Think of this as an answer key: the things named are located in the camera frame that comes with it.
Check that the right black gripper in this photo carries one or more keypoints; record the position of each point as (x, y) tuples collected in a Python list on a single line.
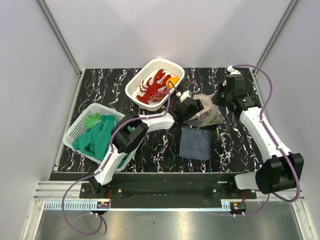
[(216, 100)]

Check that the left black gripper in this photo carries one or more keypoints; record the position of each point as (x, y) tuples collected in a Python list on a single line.
[(198, 107)]

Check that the clear zip top bag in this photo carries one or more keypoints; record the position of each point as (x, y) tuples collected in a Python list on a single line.
[(210, 109)]

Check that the fake green cabbage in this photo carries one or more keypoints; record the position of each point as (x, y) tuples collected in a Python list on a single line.
[(211, 119)]

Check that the fake orange fruit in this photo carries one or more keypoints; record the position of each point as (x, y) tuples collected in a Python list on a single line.
[(172, 81)]

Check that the fake red grapes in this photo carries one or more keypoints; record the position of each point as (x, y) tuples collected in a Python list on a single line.
[(159, 94)]

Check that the red fake lobster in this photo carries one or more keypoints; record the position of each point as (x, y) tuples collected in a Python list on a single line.
[(153, 84)]

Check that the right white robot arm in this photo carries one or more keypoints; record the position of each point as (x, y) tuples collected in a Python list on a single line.
[(281, 169)]

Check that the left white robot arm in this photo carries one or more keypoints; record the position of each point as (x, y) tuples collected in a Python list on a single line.
[(128, 134)]

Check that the folded dark blue towel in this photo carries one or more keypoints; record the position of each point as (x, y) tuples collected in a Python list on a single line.
[(195, 144)]

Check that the white oval perforated basket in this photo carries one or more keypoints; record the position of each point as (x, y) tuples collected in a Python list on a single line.
[(149, 70)]

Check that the black marble pattern mat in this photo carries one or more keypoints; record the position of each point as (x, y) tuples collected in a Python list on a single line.
[(232, 147)]

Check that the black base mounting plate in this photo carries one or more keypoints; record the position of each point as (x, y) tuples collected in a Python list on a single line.
[(120, 190)]

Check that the green cloth garment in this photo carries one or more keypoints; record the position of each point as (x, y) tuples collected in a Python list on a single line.
[(95, 141)]

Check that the white rectangular laundry basket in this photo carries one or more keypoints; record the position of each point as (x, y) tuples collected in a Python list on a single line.
[(82, 125)]

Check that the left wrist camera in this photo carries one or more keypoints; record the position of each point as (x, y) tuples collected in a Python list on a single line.
[(184, 95)]

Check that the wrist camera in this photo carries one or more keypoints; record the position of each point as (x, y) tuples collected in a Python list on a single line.
[(184, 95), (230, 70)]

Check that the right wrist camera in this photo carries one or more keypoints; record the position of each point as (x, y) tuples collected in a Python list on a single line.
[(230, 70)]

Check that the right aluminium frame rail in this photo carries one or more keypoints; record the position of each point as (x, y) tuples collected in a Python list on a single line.
[(292, 5)]

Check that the aluminium frame rail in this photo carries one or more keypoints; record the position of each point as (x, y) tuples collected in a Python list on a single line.
[(292, 5), (59, 36)]

